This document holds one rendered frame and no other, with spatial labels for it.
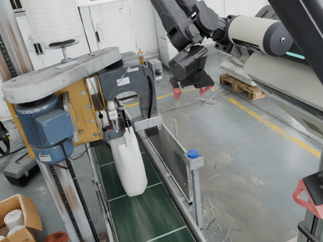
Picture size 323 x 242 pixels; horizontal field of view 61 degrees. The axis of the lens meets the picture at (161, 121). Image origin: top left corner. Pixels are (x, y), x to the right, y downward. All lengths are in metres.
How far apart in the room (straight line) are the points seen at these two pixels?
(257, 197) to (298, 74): 1.73
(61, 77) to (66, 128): 0.18
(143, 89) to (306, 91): 0.75
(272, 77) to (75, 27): 0.63
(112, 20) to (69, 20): 3.01
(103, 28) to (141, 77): 2.74
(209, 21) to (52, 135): 0.63
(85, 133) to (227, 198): 1.44
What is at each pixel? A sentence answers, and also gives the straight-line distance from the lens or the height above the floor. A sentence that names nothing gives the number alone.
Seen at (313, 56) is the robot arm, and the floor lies 1.59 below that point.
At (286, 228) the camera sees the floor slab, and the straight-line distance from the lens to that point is 2.24.
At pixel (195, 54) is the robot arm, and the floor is 1.46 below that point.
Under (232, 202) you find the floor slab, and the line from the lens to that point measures 2.35.
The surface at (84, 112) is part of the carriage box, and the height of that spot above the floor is 1.18.
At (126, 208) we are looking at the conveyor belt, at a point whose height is 0.38.
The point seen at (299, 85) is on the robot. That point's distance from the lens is 0.76.
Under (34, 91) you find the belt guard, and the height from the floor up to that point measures 1.40.
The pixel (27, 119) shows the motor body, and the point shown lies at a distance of 1.07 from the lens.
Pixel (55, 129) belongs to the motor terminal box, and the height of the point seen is 1.26.
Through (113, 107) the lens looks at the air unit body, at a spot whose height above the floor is 1.19.
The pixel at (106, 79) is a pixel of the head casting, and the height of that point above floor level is 1.31.
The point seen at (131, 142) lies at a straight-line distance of 1.67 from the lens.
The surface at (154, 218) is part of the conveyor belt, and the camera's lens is 1.76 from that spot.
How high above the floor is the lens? 1.69
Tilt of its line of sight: 29 degrees down
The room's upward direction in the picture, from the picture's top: 8 degrees counter-clockwise
